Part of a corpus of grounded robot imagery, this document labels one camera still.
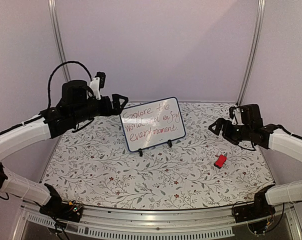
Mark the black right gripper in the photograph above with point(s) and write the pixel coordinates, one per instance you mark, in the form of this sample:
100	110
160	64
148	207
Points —
220	122

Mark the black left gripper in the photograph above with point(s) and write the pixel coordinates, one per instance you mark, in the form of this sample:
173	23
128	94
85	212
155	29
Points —
116	110

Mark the small whiteboard blue frame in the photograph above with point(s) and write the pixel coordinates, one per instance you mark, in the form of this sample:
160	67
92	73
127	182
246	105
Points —
153	123

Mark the red whiteboard eraser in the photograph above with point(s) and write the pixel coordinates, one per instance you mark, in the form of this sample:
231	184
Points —
220	161

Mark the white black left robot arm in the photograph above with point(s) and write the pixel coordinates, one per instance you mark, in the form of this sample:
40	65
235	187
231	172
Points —
80	102

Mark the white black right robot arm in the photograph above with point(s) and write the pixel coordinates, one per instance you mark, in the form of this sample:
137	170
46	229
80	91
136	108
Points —
283	152

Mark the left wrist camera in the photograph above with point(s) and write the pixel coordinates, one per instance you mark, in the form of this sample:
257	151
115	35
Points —
97	83

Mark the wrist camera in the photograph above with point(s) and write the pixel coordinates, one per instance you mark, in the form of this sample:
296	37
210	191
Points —
246	115
97	83

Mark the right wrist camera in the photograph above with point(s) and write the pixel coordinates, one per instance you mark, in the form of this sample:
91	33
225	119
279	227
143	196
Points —
246	115

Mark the wire whiteboard stand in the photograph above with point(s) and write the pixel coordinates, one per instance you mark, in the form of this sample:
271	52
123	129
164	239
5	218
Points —
154	147

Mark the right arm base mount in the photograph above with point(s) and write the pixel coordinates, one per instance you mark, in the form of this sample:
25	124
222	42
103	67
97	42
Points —
256	210

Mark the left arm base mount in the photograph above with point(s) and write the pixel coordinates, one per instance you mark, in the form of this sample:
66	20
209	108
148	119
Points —
59	209

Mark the left rear aluminium post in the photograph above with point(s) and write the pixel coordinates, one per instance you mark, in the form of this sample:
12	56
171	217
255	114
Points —
56	30

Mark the aluminium post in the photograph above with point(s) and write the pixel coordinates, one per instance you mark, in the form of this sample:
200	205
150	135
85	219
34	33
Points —
56	30
253	50

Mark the front aluminium rail frame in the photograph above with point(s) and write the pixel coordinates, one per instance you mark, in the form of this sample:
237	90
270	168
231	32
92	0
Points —
103	223

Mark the right rear aluminium post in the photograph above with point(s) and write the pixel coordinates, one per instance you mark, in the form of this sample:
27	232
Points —
253	50

